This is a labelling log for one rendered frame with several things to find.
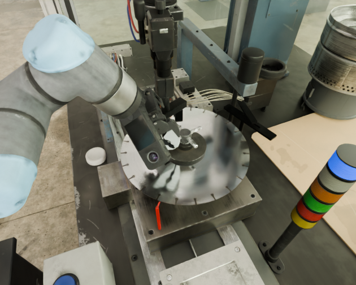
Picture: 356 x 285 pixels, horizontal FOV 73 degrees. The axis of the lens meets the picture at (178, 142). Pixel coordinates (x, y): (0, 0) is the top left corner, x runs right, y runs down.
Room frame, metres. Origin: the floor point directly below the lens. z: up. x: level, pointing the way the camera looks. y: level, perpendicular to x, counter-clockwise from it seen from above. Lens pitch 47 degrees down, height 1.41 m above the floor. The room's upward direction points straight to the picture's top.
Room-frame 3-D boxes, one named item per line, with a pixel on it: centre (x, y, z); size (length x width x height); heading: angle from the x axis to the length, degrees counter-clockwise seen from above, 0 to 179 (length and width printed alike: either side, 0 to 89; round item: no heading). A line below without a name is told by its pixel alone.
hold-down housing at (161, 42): (0.48, 0.03, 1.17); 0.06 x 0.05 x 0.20; 11
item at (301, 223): (0.21, -0.24, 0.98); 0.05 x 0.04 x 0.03; 110
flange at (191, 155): (0.42, -0.02, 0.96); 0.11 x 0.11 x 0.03
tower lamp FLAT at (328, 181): (0.21, -0.24, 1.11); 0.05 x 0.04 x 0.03; 110
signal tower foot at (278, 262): (0.21, -0.24, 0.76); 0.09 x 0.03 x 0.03; 20
